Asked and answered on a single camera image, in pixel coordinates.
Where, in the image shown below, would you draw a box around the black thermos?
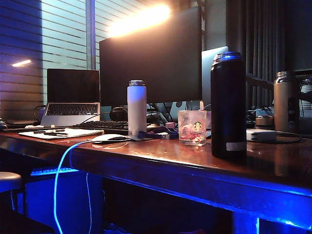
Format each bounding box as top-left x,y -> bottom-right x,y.
210,51 -> 247,158

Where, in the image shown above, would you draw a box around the white thermos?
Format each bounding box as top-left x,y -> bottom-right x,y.
127,79 -> 148,137

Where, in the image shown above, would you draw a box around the glass cup with logo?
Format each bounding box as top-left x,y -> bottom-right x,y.
177,109 -> 207,147

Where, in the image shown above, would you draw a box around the gold thermos lid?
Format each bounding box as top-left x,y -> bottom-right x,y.
255,116 -> 275,130

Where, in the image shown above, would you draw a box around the champagne gold thermos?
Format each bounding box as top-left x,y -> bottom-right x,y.
273,71 -> 300,134

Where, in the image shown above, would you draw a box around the silver monitor stand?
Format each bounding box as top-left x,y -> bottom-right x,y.
170,101 -> 188,122

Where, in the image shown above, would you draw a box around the black headphones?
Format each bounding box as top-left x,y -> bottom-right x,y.
109,106 -> 129,121

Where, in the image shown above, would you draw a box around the large black monitor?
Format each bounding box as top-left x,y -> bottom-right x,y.
99,6 -> 203,107

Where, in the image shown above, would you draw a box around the white flat mouse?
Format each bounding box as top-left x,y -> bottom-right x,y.
92,133 -> 131,144

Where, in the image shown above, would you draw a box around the black keyboard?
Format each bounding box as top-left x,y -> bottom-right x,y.
70,120 -> 129,134

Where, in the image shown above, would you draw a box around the silver display back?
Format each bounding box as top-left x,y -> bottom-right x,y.
201,46 -> 230,105

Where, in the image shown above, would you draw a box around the white notepad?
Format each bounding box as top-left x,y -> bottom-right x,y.
18,127 -> 105,140

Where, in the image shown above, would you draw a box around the silver laptop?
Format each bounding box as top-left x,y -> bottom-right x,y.
40,68 -> 101,127

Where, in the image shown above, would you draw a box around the white power adapter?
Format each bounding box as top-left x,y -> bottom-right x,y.
246,128 -> 277,142

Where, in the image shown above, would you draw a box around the grey metal bar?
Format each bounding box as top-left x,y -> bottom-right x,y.
246,72 -> 276,91

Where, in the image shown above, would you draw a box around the backlit keyboard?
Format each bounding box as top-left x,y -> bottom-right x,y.
29,166 -> 80,176

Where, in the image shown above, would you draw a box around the round stool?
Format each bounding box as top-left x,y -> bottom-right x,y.
0,172 -> 25,215

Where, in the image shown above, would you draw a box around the blue lanyard with badge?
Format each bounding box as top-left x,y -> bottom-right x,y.
128,126 -> 180,142

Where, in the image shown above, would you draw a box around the metal window post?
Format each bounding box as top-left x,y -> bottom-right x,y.
86,0 -> 96,70

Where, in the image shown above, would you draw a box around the thin white cable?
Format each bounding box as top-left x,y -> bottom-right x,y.
85,172 -> 93,234

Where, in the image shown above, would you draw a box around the white charging cable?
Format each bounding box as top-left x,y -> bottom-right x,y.
53,138 -> 103,234

